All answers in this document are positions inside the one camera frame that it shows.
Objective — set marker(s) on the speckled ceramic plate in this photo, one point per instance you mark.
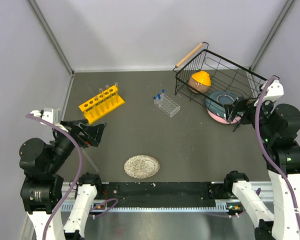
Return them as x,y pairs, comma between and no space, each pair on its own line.
141,167

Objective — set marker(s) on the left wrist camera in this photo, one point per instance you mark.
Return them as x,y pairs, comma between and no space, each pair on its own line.
51,115

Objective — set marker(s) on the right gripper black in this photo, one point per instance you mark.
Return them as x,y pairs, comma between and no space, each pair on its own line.
247,105

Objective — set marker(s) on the yellow test tube rack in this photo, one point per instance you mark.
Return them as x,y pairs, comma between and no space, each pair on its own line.
93,112

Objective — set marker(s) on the pink bowl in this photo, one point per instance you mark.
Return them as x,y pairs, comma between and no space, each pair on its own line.
222,120

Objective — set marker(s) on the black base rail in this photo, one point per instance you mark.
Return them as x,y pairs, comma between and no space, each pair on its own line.
162,194

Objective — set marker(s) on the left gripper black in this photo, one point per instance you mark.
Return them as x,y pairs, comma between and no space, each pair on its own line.
91,134

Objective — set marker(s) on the black wire basket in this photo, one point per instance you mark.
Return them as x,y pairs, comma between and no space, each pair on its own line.
225,75

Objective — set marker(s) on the clear acrylic tube rack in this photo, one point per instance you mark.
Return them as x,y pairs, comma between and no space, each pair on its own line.
167,105

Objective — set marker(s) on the brown and yellow bowl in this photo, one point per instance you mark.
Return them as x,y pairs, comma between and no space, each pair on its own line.
200,82

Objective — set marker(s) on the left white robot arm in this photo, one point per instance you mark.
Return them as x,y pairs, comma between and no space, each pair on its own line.
56,215

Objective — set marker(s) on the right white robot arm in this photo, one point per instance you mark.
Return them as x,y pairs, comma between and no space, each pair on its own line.
276,129

